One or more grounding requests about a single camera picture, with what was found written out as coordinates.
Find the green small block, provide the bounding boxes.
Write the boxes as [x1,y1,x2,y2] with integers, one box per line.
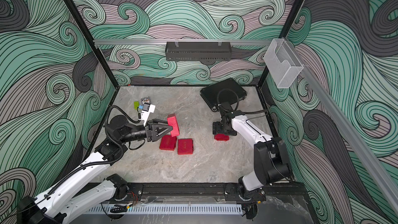
[133,101,140,110]

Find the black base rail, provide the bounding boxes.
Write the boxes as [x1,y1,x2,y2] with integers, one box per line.
[122,183,306,202]

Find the red jewelry box middle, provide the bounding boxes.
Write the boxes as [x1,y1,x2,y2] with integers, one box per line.
[177,139,194,155]

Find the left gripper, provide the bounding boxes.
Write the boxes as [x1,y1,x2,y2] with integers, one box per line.
[118,119,170,145]

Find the red jewelry box lid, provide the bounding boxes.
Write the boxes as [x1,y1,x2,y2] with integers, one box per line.
[167,114,180,137]

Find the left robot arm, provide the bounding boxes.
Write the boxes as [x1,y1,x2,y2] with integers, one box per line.
[16,104,173,224]

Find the red jewelry box left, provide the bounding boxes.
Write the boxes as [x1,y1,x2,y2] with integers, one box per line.
[159,135,177,151]

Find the red jewelry box base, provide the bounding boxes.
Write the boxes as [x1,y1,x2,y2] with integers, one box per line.
[214,134,230,142]

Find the black wall tray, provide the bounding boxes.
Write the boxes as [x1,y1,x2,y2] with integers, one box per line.
[165,42,232,63]

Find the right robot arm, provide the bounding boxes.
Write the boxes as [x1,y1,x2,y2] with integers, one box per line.
[213,89,291,201]

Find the aluminium wall rail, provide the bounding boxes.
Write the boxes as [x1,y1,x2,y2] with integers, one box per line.
[93,38,272,46]

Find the white slotted cable duct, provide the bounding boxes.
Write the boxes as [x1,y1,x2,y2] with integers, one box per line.
[85,203,243,215]

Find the black flat case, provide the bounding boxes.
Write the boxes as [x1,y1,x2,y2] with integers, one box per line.
[200,78,247,112]

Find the red jewelry box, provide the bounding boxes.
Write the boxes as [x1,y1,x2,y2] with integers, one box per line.
[177,139,194,155]
[159,135,177,151]

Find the small card pack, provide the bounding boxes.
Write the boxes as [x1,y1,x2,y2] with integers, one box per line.
[141,96,151,105]

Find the clear acrylic wall holder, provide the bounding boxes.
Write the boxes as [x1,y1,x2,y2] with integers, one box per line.
[263,38,303,89]

